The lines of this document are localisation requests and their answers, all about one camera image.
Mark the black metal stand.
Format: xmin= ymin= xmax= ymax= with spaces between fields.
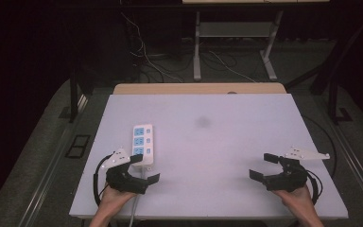
xmin=326 ymin=75 xmax=354 ymax=125
xmin=68 ymin=67 xmax=91 ymax=124

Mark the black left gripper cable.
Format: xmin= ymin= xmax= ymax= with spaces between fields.
xmin=93 ymin=153 xmax=113 ymax=206

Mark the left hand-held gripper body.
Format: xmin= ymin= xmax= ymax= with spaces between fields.
xmin=100 ymin=148 xmax=149 ymax=195

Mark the wooden board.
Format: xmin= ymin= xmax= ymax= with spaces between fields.
xmin=112 ymin=82 xmax=287 ymax=96

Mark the long white floor cable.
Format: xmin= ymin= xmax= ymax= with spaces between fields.
xmin=120 ymin=11 xmax=184 ymax=84

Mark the person's right hand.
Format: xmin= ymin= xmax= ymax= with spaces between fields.
xmin=271 ymin=184 xmax=318 ymax=219

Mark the white power strip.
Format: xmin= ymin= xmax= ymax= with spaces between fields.
xmin=131 ymin=123 xmax=155 ymax=167

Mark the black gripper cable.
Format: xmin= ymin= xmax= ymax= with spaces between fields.
xmin=305 ymin=169 xmax=324 ymax=205
xmin=93 ymin=153 xmax=113 ymax=206

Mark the metal floor rail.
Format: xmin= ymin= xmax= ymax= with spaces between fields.
xmin=18 ymin=94 xmax=89 ymax=227
xmin=330 ymin=121 xmax=363 ymax=218

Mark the black floor cable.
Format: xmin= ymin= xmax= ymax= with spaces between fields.
xmin=302 ymin=114 xmax=338 ymax=178

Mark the grey metal desk frame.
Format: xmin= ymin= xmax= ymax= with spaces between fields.
xmin=193 ymin=10 xmax=284 ymax=82

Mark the person's left hand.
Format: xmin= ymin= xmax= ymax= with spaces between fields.
xmin=98 ymin=184 xmax=138 ymax=218

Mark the grey power strip cable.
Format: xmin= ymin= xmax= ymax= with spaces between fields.
xmin=128 ymin=166 xmax=147 ymax=227

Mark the short white floor cable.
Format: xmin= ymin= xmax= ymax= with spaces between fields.
xmin=208 ymin=50 xmax=257 ymax=84

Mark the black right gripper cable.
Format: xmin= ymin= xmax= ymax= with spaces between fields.
xmin=305 ymin=169 xmax=324 ymax=205

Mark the black floor socket plate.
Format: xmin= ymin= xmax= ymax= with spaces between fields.
xmin=64 ymin=134 xmax=92 ymax=159

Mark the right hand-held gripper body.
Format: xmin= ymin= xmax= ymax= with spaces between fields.
xmin=263 ymin=146 xmax=331 ymax=193

